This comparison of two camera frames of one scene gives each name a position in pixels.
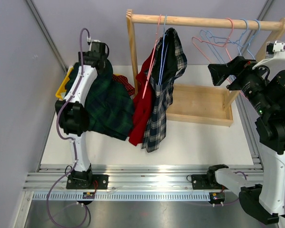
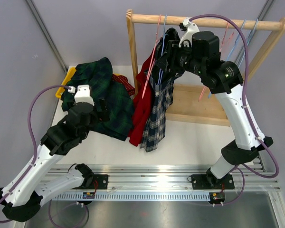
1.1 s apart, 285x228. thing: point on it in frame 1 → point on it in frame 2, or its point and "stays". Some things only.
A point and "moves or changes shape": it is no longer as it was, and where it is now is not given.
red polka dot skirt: x=123 y=80 stays
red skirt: x=143 y=90 stays
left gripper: x=85 y=54 → x=102 y=115
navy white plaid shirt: x=170 y=61 stays
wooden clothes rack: x=198 y=104 stays
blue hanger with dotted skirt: x=222 y=39 moves or changes shape
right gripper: x=240 y=67 → x=169 y=57
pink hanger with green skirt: x=224 y=46 moves or changes shape
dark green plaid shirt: x=110 y=106 stays
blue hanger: x=253 y=37 → x=239 y=59
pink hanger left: x=152 y=61 stays
